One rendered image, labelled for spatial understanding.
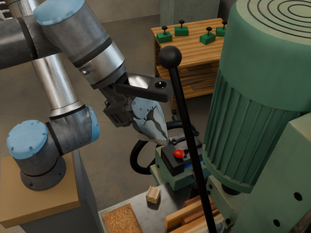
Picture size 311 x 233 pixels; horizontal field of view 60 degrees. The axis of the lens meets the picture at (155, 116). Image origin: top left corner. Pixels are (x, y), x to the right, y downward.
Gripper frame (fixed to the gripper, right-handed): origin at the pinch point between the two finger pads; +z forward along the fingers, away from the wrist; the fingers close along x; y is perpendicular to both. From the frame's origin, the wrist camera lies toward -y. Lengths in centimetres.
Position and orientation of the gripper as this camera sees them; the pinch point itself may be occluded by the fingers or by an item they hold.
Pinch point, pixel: (166, 140)
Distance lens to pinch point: 62.3
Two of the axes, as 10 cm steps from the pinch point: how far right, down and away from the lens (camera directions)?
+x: -4.1, 6.6, -6.3
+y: -7.4, 1.6, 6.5
